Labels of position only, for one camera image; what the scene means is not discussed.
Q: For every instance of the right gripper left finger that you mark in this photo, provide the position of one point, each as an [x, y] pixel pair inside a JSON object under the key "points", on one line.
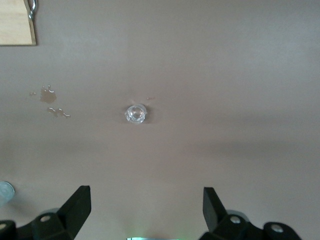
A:
{"points": [[72, 212]]}

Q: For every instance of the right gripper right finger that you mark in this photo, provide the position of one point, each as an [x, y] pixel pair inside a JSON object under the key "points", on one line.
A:
{"points": [[217, 220]]}

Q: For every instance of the clear glass beaker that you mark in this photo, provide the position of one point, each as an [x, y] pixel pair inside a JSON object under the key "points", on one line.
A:
{"points": [[135, 113]]}

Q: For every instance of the wooden cutting board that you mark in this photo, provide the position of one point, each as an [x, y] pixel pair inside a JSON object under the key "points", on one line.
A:
{"points": [[12, 25]]}

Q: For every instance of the liquid spill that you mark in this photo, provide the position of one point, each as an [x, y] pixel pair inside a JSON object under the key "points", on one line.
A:
{"points": [[47, 97]]}

